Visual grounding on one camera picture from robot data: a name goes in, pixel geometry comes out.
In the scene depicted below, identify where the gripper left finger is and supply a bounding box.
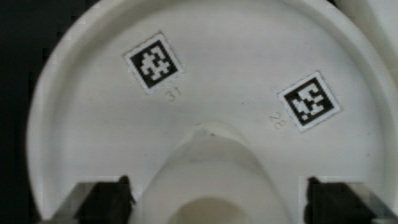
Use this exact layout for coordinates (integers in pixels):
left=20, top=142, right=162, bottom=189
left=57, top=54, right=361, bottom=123
left=37, top=175, right=135, bottom=224

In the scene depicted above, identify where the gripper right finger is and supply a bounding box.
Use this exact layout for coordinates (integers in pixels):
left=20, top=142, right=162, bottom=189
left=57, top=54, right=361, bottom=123
left=304, top=177, right=398, bottom=224

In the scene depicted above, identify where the white cylindrical table leg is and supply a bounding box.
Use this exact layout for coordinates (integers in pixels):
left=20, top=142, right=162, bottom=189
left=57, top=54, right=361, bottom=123
left=133, top=122, right=293, bottom=224

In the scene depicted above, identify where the white round table top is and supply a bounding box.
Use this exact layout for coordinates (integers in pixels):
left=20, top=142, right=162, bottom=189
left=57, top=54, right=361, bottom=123
left=27, top=0, right=398, bottom=224

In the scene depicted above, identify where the white front fence bar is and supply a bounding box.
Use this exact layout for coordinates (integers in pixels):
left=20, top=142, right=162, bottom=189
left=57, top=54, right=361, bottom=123
left=338, top=0, right=398, bottom=83

